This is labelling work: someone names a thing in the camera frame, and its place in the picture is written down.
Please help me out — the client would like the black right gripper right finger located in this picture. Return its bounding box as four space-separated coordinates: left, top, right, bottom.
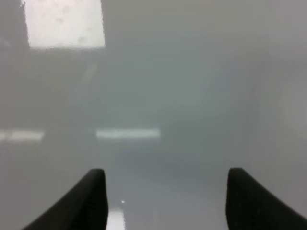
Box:
225 168 307 230

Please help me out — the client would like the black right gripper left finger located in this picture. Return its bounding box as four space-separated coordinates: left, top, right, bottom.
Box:
24 169 108 230

